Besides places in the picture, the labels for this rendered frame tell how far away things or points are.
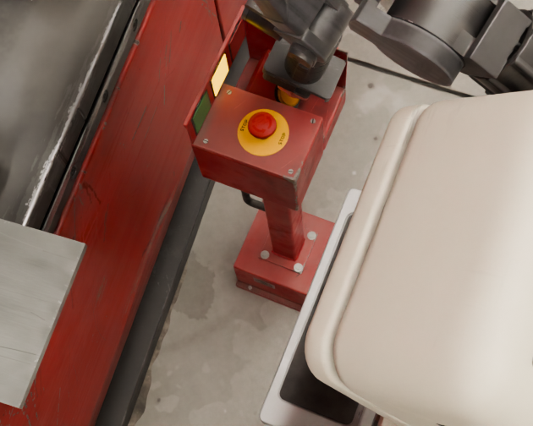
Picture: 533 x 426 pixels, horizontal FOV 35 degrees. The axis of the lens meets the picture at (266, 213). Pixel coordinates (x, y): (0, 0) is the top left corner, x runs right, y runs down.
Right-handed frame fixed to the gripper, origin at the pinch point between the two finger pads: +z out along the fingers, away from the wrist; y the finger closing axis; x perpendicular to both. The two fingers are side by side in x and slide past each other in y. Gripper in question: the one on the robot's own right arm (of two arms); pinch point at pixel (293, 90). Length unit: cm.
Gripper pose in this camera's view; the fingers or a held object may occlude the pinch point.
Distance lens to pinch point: 125.3
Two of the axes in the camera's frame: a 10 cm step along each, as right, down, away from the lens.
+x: -4.0, 8.7, -2.9
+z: -1.4, 2.5, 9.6
